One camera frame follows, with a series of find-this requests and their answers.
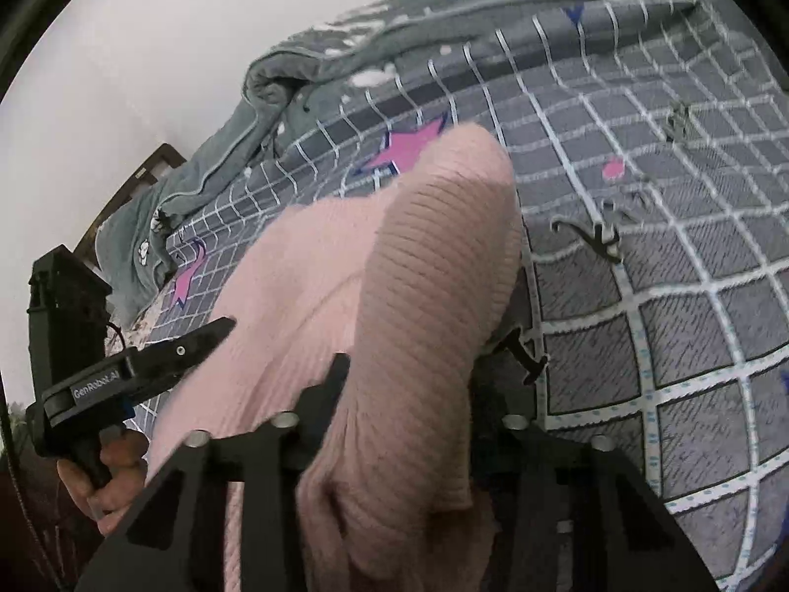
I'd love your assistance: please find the beige speckled bed sheet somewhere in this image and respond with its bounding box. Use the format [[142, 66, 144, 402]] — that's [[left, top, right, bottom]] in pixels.
[[125, 289, 181, 347]]

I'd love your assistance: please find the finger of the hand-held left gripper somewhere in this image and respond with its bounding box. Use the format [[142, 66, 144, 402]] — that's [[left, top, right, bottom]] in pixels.
[[134, 316, 238, 401]]

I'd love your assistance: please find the dark wooden headboard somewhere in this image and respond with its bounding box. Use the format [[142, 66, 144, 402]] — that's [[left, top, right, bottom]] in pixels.
[[74, 143, 189, 273]]

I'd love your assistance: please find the pink knitted sweater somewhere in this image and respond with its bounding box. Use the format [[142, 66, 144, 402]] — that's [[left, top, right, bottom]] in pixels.
[[144, 122, 526, 592]]

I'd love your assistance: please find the person's left hand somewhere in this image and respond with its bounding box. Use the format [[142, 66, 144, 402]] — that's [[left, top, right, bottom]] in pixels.
[[57, 425, 150, 537]]

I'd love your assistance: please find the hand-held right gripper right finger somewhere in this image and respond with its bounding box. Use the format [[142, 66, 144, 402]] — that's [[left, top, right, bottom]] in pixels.
[[471, 414, 722, 592]]

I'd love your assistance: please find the grey checked star-print duvet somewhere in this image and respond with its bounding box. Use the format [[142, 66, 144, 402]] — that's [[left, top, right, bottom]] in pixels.
[[123, 0, 789, 592]]

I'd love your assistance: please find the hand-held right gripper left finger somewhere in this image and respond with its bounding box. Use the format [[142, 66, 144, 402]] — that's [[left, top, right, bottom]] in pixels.
[[74, 353, 352, 592]]

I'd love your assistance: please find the grey floral blanket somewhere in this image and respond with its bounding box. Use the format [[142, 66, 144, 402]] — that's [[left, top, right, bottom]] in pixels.
[[95, 0, 704, 329]]

